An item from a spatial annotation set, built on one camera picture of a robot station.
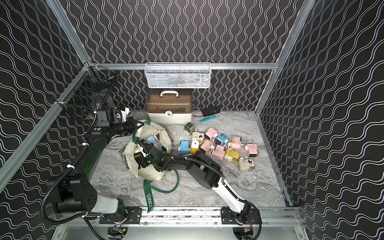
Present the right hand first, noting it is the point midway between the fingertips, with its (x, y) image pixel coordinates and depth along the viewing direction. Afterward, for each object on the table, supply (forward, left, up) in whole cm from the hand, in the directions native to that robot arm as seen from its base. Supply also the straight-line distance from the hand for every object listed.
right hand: (139, 156), depth 90 cm
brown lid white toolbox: (+38, -14, +7) cm, 41 cm away
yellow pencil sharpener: (+7, -34, +2) cm, 35 cm away
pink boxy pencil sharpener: (+9, -41, 0) cm, 42 cm away
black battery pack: (+42, -46, -2) cm, 62 cm away
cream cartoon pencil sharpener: (-4, -64, -2) cm, 64 cm away
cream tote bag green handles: (+16, -6, +3) cm, 18 cm away
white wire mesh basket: (+73, -18, +11) cm, 76 cm away
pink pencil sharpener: (+19, -44, -1) cm, 48 cm away
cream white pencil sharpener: (+16, -35, -1) cm, 39 cm away
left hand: (+9, -6, +22) cm, 25 cm away
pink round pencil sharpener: (+11, -60, 0) cm, 61 cm away
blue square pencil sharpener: (+13, -51, 0) cm, 53 cm away
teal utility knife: (+36, -43, -5) cm, 56 cm away
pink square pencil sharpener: (+6, -69, -1) cm, 70 cm away
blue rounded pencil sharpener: (+6, -27, +1) cm, 28 cm away
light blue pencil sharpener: (+11, -6, +3) cm, 13 cm away
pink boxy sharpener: (+4, -49, -1) cm, 49 cm away
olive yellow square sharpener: (+2, -56, -1) cm, 56 cm away
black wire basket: (+37, +35, +21) cm, 55 cm away
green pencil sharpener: (+20, -30, +3) cm, 36 cm away
